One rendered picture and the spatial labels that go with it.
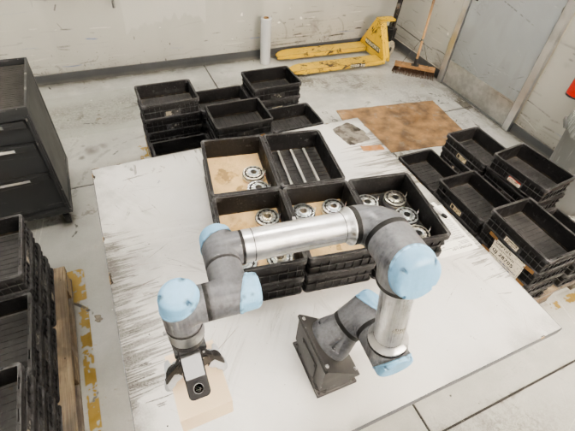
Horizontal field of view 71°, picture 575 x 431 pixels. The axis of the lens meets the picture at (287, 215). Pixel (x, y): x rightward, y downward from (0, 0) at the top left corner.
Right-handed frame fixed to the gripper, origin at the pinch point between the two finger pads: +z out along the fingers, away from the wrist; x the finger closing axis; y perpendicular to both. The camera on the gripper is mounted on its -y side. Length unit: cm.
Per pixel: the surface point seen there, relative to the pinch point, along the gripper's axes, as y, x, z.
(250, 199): 75, -41, 20
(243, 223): 69, -35, 26
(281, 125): 194, -110, 71
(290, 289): 36, -43, 35
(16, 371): 52, 59, 54
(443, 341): -4, -89, 40
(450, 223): 45, -134, 40
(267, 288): 37, -34, 30
